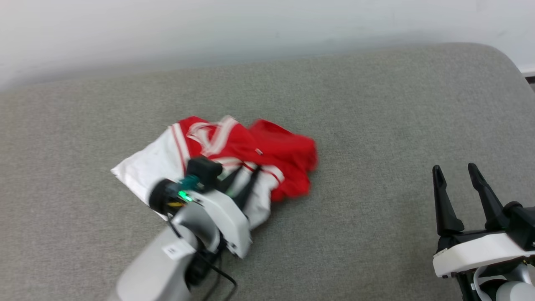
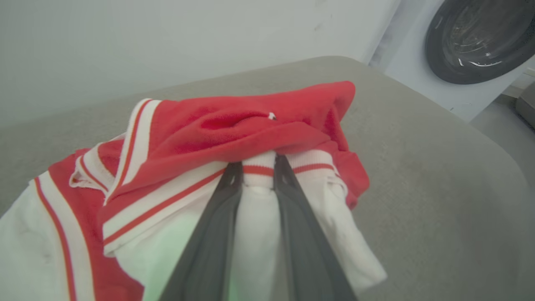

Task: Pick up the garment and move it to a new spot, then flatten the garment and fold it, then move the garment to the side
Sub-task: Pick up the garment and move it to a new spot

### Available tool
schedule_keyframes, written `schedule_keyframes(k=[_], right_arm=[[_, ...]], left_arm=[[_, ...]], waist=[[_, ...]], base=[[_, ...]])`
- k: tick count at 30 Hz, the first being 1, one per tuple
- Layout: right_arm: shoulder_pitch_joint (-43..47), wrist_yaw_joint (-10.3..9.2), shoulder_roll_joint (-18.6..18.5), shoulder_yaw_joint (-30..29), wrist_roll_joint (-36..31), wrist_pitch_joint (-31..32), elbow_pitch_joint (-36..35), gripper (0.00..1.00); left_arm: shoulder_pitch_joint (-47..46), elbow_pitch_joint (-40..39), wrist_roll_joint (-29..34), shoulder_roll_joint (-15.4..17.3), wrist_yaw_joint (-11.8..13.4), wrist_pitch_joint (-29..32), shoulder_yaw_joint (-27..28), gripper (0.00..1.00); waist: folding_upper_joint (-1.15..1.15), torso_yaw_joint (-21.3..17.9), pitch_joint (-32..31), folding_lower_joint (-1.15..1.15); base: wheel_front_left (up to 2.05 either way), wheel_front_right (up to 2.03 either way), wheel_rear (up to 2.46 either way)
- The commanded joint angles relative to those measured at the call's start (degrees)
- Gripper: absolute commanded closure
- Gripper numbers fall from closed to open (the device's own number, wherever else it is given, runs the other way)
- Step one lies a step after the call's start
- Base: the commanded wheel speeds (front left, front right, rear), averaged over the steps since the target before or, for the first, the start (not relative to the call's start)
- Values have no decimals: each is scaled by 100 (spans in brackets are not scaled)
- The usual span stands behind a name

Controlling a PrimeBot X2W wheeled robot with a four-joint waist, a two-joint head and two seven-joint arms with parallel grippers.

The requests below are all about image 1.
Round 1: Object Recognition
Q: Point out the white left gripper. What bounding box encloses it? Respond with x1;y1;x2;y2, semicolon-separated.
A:
185;166;262;259

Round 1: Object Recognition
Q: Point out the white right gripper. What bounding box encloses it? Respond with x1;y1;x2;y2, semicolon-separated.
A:
432;163;535;279

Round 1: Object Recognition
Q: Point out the red and white garment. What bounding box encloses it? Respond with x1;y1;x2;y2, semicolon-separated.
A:
111;115;318;230

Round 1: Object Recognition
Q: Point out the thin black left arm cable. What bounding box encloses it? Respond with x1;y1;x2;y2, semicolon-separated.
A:
184;247;239;301

